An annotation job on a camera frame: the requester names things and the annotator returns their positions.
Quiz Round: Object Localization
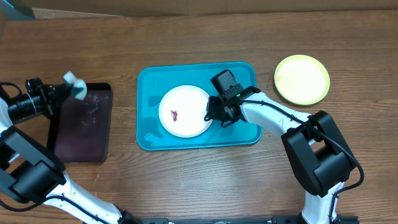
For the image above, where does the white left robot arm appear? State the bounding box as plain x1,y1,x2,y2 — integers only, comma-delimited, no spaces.
1,73,140,223

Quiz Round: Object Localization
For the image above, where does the blue plastic tray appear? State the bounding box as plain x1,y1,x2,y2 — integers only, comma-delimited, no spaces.
136,62,262,151

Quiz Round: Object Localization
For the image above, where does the white plate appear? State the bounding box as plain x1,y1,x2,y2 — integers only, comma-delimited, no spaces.
159,85,212,138

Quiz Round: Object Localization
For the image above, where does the green and yellow sponge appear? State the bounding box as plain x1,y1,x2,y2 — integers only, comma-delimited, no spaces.
63,71,88,100

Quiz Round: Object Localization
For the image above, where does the yellow-green plate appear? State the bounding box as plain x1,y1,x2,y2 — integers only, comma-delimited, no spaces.
274,55,330,105

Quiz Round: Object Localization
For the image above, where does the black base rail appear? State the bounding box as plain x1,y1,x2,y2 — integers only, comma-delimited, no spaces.
141,215,304,224

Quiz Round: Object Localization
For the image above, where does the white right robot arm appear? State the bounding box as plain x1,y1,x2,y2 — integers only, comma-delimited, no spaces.
205,86,360,223

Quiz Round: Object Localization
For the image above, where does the black water tray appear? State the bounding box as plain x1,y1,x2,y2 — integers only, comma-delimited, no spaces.
47,83,113,163

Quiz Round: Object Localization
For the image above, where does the cardboard backdrop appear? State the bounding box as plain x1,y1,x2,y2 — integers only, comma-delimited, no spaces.
24,0,397,16

